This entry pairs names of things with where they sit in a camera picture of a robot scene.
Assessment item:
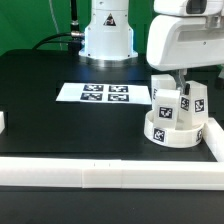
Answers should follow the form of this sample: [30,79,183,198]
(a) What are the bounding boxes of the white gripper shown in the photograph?
[146,15,224,95]

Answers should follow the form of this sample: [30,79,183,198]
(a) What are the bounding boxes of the white round stool seat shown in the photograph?
[144,111,204,148]

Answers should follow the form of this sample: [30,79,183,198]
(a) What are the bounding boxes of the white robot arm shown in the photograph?
[79,0,224,91]

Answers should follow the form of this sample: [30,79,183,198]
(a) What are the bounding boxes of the white fiducial marker sheet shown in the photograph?
[56,83,151,105]

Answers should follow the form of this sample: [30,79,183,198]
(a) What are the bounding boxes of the black cable with connector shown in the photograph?
[32,30,86,51]

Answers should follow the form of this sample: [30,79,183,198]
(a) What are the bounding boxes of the black vertical cable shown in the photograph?
[69,0,80,33]

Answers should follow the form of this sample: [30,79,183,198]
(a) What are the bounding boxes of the thin white cable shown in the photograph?
[48,0,64,51]

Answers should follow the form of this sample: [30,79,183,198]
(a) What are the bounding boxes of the white left barrier rail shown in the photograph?
[0,111,5,134]

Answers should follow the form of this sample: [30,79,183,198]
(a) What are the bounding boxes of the white front barrier rail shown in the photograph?
[0,157,224,190]

